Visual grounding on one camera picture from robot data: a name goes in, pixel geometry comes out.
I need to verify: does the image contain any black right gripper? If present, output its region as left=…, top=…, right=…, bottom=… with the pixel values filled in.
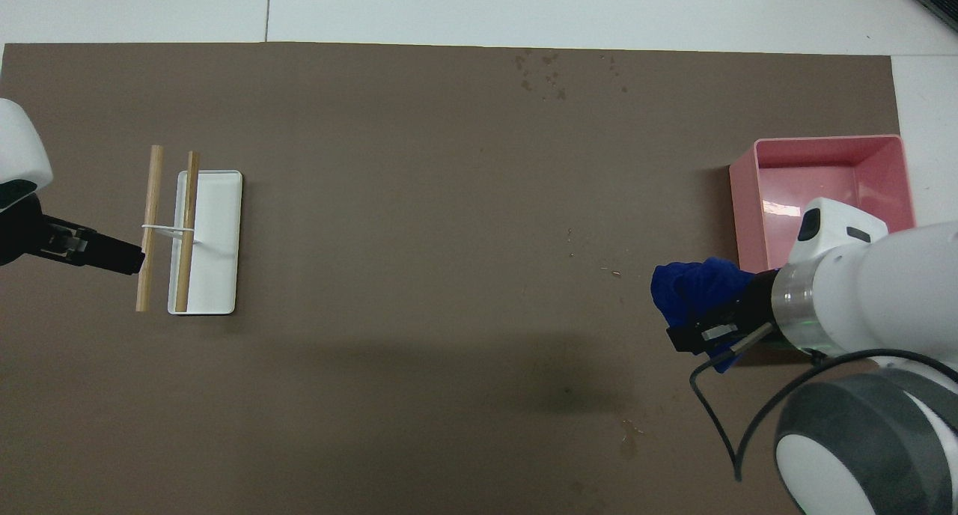
left=666, top=268, right=784, bottom=355

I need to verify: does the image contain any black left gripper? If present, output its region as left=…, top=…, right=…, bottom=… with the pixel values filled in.
left=0, top=192, right=145, bottom=276

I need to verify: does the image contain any dark blue towel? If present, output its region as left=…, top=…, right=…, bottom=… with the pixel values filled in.
left=650, top=257, right=757, bottom=374

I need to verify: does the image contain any white towel rack base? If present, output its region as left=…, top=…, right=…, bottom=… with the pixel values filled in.
left=168, top=170, right=243, bottom=316

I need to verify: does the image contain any wooden rack rod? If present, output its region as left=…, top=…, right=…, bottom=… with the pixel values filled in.
left=174, top=151, right=201, bottom=313
left=135, top=145, right=165, bottom=312

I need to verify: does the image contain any pink plastic bin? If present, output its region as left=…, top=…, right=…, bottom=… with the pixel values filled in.
left=730, top=135, right=915, bottom=272

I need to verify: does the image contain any brown paper table mat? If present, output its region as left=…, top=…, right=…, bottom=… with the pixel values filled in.
left=0, top=42, right=942, bottom=515

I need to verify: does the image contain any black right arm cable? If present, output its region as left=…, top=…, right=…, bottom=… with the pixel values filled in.
left=689, top=323, right=958, bottom=482

